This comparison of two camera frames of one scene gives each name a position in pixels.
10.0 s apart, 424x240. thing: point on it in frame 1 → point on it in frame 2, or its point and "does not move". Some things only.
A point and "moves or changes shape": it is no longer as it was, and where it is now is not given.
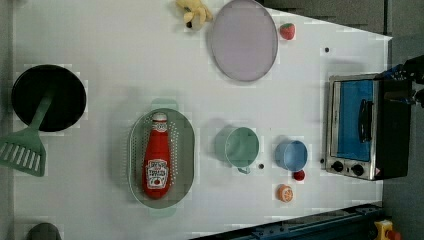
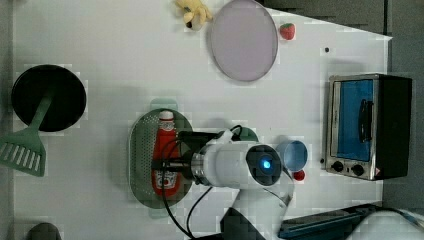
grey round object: (43, 231) does not move
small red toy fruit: (299, 175) does not move
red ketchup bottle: (157, 174) moves or changes shape
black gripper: (412, 69) → (190, 142)
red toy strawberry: (287, 31) does not move
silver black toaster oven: (367, 126) does not move
